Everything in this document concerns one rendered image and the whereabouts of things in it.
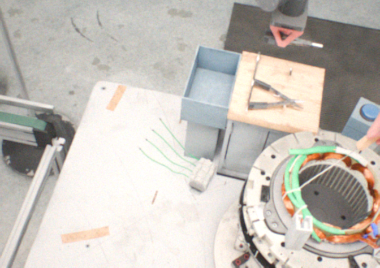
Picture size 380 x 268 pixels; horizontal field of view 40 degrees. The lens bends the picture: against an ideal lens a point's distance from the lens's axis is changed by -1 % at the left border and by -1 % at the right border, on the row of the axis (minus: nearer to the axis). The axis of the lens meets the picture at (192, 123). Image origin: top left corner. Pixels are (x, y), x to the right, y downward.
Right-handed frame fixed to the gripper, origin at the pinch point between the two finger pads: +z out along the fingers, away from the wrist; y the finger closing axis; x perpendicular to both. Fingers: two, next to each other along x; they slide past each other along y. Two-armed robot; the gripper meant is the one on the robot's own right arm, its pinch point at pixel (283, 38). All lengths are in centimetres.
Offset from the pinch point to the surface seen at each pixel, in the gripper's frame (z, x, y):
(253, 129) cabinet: 17.8, -1.9, 12.5
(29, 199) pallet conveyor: 49, -56, 29
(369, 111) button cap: 14.6, 23.5, 2.9
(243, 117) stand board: 12.7, -4.7, 13.4
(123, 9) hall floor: 119, -79, -117
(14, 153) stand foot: 116, -97, -17
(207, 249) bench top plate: 40, -6, 34
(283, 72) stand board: 12.3, 2.4, -1.4
